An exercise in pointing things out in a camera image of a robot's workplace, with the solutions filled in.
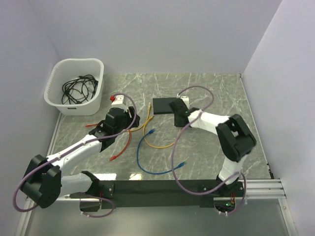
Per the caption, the black network switch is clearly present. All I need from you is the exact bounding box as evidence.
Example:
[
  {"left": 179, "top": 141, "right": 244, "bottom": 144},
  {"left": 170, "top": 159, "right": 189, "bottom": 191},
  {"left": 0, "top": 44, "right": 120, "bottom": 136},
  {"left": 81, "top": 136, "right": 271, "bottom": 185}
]
[{"left": 153, "top": 97, "right": 176, "bottom": 115}]

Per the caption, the yellow ethernet cable long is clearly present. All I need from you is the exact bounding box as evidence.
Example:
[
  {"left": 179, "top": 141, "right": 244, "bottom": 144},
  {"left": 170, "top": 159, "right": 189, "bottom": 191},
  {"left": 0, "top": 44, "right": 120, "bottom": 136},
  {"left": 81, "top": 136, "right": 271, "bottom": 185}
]
[{"left": 142, "top": 116, "right": 174, "bottom": 149}]

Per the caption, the blue ethernet cable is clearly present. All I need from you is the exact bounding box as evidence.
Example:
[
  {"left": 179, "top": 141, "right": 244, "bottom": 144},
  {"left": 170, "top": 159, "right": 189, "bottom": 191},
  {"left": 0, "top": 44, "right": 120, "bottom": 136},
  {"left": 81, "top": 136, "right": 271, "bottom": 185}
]
[{"left": 137, "top": 128, "right": 186, "bottom": 175}]

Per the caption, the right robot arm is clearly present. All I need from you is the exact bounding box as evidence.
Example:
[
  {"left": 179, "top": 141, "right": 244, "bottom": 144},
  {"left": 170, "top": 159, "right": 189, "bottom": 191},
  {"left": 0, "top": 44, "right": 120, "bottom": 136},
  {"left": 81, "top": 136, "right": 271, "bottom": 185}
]
[{"left": 169, "top": 98, "right": 256, "bottom": 196}]

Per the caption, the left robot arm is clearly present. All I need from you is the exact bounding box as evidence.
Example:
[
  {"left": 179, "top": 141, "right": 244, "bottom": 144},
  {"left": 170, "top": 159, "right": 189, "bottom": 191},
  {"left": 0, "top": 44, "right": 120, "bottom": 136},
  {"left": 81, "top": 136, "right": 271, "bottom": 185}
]
[{"left": 18, "top": 106, "right": 140, "bottom": 208}]

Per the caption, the white plastic basket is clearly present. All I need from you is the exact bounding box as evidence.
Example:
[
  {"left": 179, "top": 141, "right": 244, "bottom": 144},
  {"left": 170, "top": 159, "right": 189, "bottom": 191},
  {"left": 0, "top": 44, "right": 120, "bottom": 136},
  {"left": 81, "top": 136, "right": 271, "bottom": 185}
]
[{"left": 44, "top": 58, "right": 104, "bottom": 116}]

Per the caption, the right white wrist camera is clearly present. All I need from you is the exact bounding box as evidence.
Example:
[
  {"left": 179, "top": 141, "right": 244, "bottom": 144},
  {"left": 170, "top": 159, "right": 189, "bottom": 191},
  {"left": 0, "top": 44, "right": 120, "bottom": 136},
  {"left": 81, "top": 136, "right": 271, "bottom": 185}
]
[{"left": 177, "top": 94, "right": 189, "bottom": 108}]

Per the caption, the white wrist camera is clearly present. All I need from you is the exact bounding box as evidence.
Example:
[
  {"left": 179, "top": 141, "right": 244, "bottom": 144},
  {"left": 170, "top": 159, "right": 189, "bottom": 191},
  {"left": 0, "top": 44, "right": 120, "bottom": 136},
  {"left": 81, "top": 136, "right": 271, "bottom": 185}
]
[
  {"left": 110, "top": 95, "right": 126, "bottom": 110},
  {"left": 177, "top": 94, "right": 189, "bottom": 108}
]

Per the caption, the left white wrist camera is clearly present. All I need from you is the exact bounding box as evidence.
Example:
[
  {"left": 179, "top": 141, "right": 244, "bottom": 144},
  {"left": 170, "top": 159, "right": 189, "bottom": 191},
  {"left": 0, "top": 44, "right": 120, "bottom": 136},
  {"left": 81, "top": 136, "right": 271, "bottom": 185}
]
[{"left": 110, "top": 95, "right": 126, "bottom": 110}]

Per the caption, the yellow ethernet cable short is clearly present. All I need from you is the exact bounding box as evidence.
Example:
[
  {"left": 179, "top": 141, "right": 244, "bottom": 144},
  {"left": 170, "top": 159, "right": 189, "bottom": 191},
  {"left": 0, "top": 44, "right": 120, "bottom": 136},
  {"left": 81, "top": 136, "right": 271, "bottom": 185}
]
[{"left": 129, "top": 102, "right": 154, "bottom": 133}]

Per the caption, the red ethernet cable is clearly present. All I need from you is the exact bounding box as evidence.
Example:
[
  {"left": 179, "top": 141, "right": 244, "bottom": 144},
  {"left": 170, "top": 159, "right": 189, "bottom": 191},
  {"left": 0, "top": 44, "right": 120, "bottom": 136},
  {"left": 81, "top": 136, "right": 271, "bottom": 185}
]
[{"left": 85, "top": 122, "right": 131, "bottom": 162}]

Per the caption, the black cable bundle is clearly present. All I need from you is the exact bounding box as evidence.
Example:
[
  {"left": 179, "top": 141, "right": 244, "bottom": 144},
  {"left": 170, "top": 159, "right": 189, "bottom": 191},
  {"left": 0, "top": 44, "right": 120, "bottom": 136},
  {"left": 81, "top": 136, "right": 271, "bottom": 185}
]
[{"left": 61, "top": 74, "right": 99, "bottom": 105}]

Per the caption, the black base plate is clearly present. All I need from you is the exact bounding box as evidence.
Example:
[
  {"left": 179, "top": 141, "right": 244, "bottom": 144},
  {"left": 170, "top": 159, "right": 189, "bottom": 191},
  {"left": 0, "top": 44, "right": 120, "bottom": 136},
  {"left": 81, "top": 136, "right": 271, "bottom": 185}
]
[{"left": 70, "top": 179, "right": 247, "bottom": 212}]

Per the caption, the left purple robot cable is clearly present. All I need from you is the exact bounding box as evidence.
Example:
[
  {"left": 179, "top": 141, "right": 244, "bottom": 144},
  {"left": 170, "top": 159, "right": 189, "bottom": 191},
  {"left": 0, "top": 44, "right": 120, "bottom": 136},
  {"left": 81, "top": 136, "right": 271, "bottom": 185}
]
[{"left": 12, "top": 92, "right": 141, "bottom": 218}]

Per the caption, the aluminium rail frame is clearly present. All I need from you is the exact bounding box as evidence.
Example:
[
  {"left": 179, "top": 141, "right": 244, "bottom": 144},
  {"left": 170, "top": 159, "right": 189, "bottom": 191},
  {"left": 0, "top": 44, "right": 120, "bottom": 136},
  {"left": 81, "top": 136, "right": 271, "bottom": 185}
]
[{"left": 14, "top": 73, "right": 300, "bottom": 236}]

